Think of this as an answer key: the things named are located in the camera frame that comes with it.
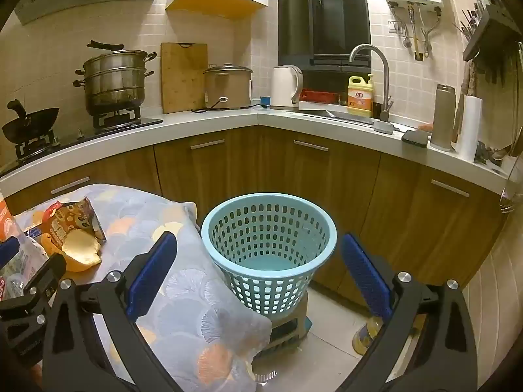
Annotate black power cable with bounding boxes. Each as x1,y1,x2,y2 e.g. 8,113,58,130
191,104,270,113

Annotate wooden cutting board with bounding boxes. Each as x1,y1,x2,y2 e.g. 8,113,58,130
160,42,209,114

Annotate grey leaf-print cloth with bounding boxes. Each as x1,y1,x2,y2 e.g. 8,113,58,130
14,184,274,386

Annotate grey plastic stool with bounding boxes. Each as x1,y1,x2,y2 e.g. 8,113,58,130
253,294,313,360

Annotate yellow oil bottle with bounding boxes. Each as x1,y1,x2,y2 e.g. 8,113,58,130
352,315,385,356

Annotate light blue plastic basket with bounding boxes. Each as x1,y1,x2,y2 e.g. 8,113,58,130
201,193,338,316

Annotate steel sink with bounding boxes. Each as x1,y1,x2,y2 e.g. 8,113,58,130
300,104,380,125

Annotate black wok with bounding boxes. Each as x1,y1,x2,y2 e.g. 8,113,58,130
2,99,60,143

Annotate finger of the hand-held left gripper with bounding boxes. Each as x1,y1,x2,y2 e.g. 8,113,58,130
0,237,20,268
0,253,67,327

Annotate steel thermos flask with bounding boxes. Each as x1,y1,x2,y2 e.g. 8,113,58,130
429,84,457,153

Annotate yellow detergent bottle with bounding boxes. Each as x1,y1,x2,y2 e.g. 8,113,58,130
347,74,374,118

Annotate white electric kettle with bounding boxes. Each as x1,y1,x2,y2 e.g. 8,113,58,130
271,65,304,110

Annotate red box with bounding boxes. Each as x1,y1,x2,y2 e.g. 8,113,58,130
300,90,348,105

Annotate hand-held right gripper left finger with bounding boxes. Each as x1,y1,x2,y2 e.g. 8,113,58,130
41,231,184,392

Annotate wooden lower cabinet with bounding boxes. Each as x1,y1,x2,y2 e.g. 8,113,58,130
0,124,511,307

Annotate brown snack bag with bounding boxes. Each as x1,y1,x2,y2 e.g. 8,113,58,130
43,197,108,250

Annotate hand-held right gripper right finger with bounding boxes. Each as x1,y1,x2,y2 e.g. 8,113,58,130
340,233,479,392

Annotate dark smartphone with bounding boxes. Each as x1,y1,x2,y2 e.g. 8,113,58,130
401,129,430,148

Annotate dark window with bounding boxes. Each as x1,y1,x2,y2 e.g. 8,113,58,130
278,0,372,66

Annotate large orange peel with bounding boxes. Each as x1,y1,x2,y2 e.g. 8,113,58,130
61,231,103,273

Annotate steel kitchen faucet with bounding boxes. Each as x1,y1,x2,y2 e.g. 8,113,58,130
349,44,394,122

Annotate white paper towel roll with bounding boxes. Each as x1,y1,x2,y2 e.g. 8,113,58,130
455,95,483,163

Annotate black knife rack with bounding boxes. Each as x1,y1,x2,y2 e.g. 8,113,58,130
462,0,523,86

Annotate steel steamer pot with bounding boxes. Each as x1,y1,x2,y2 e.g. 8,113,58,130
74,40,158,117

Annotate black gas stove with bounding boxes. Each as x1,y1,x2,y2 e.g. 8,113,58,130
0,106,164,176

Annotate orange and white paper cup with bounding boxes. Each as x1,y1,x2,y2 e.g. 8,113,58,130
0,192,15,242

